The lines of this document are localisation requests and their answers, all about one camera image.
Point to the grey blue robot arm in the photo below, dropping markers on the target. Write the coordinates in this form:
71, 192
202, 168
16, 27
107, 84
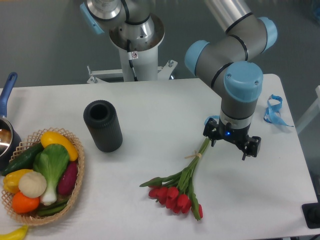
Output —
226, 66

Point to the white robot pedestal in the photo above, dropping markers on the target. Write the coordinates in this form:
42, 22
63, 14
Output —
137, 46

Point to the green bean pods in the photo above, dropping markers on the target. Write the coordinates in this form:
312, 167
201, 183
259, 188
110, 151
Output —
52, 209

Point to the dark green cucumber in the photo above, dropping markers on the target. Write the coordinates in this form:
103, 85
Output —
24, 160

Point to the orange fruit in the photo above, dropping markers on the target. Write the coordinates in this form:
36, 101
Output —
22, 204

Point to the yellow bell pepper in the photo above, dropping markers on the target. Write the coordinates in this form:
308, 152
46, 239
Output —
11, 180

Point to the yellow banana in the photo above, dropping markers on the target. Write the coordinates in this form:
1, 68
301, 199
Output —
18, 234

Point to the white frame at right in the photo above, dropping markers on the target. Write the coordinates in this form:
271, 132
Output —
309, 114

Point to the black ribbed vase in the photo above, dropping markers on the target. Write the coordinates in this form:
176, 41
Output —
101, 119

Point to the white garlic bulb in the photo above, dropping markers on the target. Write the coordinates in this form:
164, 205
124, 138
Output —
32, 184

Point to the blue handled saucepan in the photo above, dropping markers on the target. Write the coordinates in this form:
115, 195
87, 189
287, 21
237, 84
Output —
9, 138

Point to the green bok choy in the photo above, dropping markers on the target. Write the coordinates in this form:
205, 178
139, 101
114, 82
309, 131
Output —
51, 163

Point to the woven wicker basket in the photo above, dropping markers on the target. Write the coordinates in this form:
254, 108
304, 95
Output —
32, 218

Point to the small blue ribbon piece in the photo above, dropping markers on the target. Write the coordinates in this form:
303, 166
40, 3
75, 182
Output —
214, 117

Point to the red tulip bouquet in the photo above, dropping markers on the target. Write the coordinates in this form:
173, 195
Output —
176, 192

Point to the purple sweet potato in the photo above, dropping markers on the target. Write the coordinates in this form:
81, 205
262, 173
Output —
68, 180

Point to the black device at edge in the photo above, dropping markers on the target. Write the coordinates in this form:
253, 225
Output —
311, 212

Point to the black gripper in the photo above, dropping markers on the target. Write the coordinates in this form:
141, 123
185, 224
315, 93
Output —
216, 131

